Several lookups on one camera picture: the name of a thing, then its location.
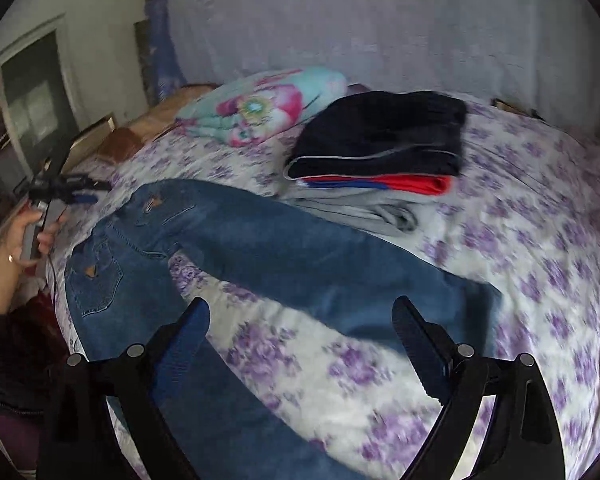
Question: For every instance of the colourful floral pillow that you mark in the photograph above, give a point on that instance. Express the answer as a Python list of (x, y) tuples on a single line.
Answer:
[(260, 105)]

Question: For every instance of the person's left hand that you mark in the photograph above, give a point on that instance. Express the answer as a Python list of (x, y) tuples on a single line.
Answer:
[(25, 240)]

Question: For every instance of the folded grey garment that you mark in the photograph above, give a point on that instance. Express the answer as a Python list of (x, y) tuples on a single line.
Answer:
[(360, 207)]

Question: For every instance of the wooden bed frame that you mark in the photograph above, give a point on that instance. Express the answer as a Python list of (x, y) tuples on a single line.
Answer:
[(130, 132)]

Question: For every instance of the grey wall blanket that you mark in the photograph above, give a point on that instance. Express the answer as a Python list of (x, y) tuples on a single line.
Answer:
[(380, 25)]

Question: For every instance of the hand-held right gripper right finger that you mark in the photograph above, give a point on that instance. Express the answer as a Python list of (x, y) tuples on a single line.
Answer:
[(432, 355)]

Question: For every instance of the folded dark navy garment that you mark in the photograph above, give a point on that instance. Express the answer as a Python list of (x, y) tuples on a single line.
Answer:
[(385, 135)]

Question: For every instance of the dark framed window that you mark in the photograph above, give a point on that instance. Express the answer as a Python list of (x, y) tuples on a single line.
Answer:
[(25, 110)]

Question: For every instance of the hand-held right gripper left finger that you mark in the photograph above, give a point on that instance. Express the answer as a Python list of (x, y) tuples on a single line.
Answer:
[(186, 332)]

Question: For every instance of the folded red blue garment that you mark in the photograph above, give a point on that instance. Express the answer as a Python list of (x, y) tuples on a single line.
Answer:
[(380, 184)]

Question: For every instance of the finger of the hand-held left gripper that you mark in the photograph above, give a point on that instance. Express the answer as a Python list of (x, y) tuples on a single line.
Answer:
[(95, 186)]

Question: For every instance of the blue denim pants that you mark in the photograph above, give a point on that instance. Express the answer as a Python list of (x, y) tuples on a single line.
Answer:
[(260, 265)]

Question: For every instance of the floral purple bed sheet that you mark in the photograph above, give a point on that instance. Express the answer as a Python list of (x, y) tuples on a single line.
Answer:
[(430, 320)]

